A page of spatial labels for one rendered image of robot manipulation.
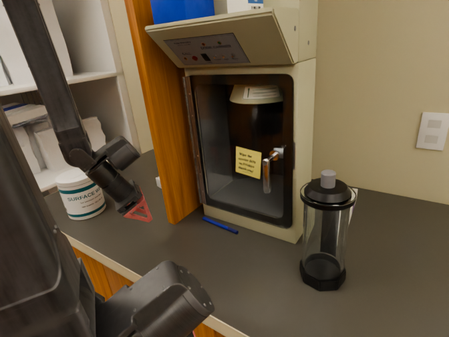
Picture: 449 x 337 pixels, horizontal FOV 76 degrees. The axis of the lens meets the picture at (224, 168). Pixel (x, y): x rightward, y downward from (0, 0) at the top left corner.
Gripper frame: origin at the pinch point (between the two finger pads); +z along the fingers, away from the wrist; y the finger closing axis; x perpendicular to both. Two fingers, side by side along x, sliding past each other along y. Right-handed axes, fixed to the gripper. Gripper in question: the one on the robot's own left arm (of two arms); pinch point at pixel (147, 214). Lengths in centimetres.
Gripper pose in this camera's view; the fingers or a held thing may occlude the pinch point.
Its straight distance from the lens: 83.4
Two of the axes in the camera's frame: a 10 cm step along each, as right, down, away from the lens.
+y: -4.0, -3.4, 8.5
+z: 5.1, 6.8, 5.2
